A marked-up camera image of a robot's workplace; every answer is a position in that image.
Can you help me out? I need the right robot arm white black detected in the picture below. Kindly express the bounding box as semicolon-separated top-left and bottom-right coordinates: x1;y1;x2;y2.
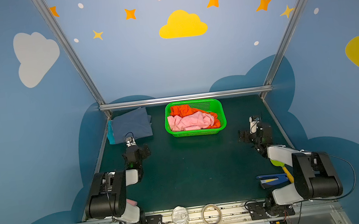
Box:
238;120;344;211

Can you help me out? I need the clear tape roll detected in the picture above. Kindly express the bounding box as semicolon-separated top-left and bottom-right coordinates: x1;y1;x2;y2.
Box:
201;204;223;224

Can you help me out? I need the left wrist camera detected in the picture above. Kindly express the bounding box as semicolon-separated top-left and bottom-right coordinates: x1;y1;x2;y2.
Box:
125;136;136;147

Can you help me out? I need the blue stapler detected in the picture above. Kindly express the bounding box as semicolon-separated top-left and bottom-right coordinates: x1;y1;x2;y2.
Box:
256;173;289;189

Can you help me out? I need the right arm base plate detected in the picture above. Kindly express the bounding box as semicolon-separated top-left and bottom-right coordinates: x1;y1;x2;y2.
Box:
244;201;296;220

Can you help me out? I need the pink t-shirt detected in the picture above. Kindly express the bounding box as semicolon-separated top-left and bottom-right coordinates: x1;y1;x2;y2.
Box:
167;111;215;132

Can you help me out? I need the purple pink toy rake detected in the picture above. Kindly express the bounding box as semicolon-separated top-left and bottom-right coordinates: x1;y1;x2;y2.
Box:
127;199;138;206

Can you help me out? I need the green yellow toy shovel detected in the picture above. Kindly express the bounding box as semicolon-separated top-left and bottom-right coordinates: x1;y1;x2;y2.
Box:
270;159;294;183

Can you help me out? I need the aluminium frame back bar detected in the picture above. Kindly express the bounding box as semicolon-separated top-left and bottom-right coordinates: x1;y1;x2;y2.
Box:
99;85;273;111

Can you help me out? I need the aluminium frame post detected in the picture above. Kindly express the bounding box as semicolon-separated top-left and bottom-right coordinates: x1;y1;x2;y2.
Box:
260;0;308;101
32;0;112;119

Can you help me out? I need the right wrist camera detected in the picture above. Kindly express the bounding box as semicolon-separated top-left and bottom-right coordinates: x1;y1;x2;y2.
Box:
249;116;260;134

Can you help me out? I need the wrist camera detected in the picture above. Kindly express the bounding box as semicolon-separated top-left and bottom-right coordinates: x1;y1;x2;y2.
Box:
249;116;260;134
125;136;136;147

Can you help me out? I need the green plastic basket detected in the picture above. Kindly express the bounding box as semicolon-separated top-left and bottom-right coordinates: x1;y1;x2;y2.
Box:
165;99;227;138

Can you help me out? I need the aluminium frame left post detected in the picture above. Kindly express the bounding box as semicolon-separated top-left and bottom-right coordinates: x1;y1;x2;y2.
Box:
32;0;112;119

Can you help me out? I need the aluminium frame right post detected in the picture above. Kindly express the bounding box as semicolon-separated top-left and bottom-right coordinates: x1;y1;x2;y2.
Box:
260;0;308;101

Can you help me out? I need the folded blue-grey t-shirt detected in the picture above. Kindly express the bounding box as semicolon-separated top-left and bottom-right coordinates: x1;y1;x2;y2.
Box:
111;107;153;144

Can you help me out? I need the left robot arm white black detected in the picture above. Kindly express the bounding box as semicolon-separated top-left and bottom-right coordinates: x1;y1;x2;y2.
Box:
85;144;151;224

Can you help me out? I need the orange t-shirt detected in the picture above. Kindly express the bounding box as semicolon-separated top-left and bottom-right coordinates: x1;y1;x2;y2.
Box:
169;104;221;129

